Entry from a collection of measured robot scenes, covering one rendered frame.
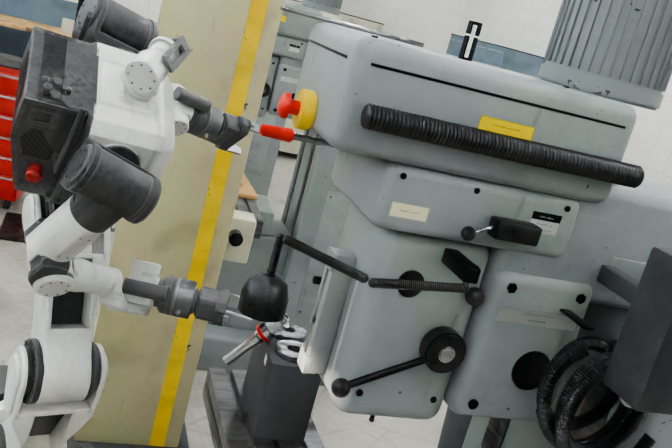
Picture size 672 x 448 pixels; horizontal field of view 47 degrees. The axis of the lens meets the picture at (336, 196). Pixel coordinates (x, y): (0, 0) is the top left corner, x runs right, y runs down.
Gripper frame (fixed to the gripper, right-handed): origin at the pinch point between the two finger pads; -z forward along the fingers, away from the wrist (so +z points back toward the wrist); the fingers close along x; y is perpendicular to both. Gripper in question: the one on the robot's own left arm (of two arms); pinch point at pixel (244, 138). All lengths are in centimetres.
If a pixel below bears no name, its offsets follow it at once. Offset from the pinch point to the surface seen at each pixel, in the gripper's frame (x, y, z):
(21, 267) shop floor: -276, 101, -78
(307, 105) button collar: 65, -53, 51
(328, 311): 47, -75, 32
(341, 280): 51, -71, 33
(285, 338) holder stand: 3, -57, -3
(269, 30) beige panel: -19, 75, -38
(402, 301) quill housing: 59, -78, 30
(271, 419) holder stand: -2, -75, 0
